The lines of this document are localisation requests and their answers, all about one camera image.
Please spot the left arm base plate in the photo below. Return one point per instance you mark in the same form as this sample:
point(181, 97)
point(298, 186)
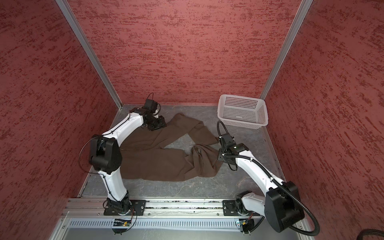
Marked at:
point(121, 209)

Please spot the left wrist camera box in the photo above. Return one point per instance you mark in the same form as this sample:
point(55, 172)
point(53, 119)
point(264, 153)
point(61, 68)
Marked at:
point(152, 106)

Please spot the aluminium front rail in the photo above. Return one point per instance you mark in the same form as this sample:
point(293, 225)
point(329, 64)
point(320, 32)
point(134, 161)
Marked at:
point(94, 207)

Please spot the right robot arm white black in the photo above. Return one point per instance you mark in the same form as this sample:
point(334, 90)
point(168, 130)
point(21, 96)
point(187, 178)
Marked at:
point(279, 209)

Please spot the white plastic basket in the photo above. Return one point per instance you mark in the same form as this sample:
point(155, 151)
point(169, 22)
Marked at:
point(243, 112)

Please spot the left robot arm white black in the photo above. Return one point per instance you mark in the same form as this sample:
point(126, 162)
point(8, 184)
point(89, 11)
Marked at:
point(106, 157)

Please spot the left aluminium corner post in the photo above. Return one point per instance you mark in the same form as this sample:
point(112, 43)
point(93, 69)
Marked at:
point(82, 38)

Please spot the aluminium corner post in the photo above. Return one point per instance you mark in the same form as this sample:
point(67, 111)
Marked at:
point(82, 38)
point(291, 35)

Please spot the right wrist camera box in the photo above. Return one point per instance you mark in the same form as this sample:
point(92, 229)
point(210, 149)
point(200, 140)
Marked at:
point(227, 141)

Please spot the brown trousers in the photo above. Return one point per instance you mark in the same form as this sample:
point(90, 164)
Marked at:
point(145, 154)

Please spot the perforated white cable duct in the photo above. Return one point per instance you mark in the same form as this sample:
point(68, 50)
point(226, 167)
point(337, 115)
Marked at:
point(231, 225)

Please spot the right aluminium corner post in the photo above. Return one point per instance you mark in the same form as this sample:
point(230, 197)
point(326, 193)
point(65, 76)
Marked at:
point(291, 35)

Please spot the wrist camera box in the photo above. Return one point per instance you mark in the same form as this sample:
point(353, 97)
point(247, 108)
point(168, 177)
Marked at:
point(227, 141)
point(152, 106)

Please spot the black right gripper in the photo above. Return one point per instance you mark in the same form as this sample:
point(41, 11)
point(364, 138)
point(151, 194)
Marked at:
point(220, 157)

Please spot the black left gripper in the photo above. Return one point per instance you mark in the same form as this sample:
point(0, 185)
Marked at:
point(162, 124)

